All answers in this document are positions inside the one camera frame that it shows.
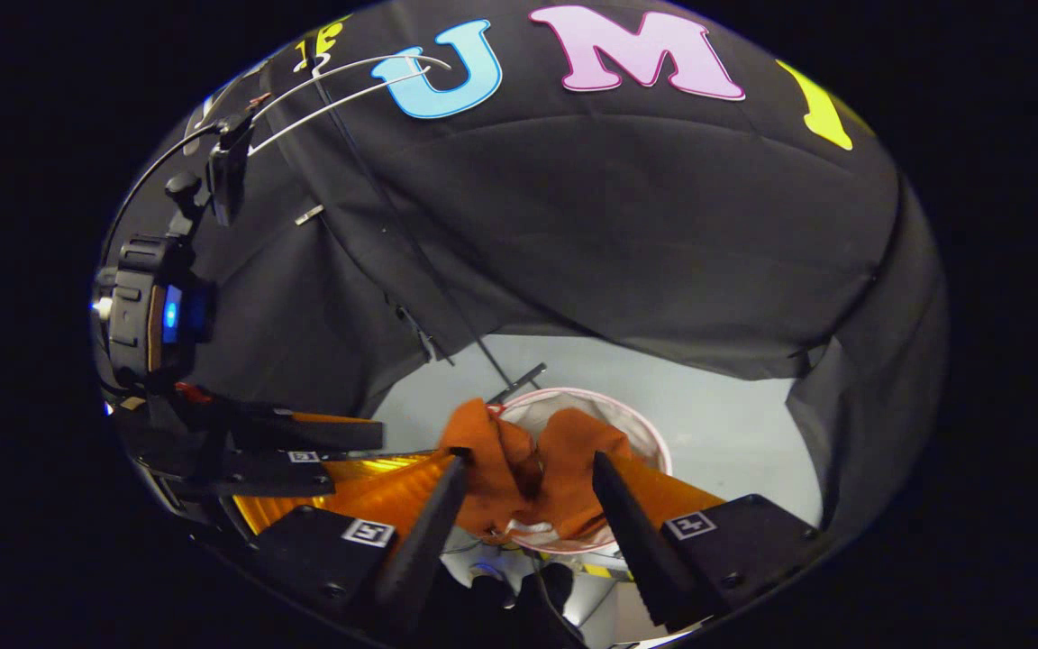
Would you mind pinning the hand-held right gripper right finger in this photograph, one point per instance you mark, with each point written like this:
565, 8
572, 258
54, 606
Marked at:
636, 550

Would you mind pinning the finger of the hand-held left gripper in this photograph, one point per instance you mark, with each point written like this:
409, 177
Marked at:
330, 434
249, 473

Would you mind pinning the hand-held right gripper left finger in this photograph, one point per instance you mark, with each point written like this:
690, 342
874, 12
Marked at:
424, 541

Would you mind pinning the white laundry hamper red rim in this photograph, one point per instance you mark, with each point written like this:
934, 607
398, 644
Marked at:
636, 424

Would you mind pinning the black clothes rack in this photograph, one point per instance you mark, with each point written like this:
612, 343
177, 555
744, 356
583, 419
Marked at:
447, 297

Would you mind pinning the white plastic hanger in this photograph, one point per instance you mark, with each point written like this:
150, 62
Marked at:
375, 86

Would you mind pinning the silver cloth clip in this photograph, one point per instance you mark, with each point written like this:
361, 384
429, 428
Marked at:
309, 214

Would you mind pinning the black backdrop cloth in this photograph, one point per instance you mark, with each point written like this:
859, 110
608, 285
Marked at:
618, 225

